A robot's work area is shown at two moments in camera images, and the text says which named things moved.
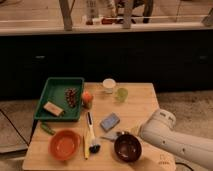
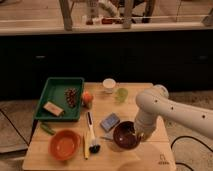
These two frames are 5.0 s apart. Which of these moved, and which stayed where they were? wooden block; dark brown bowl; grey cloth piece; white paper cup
Moved: dark brown bowl
Stayed: grey cloth piece; white paper cup; wooden block
